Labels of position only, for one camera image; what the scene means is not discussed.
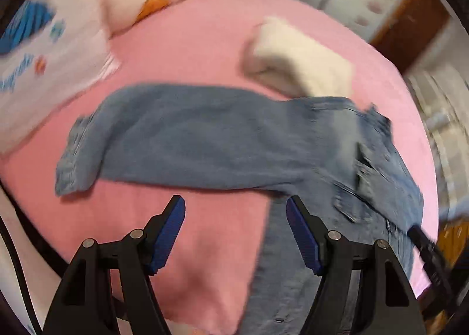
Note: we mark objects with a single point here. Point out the pink printed pillow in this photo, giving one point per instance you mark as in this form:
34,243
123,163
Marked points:
55,74

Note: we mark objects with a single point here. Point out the white folded towel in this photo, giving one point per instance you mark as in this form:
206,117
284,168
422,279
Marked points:
300,60

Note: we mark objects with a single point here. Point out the blue denim jacket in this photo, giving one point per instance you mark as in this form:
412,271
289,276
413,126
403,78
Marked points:
220,144

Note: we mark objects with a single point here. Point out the wooden drawer cabinet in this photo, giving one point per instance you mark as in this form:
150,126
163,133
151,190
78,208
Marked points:
454,239

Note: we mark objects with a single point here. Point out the pink bed sheet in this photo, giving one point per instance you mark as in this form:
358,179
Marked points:
183,45

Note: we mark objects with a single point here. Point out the brown wooden door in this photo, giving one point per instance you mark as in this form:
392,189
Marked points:
414,27

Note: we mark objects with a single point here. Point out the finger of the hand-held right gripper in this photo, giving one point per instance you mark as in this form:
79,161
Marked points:
434,265

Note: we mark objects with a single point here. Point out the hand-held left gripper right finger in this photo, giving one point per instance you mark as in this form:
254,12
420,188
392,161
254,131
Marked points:
302,236

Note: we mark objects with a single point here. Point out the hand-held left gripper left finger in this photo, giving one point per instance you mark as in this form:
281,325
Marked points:
168,236

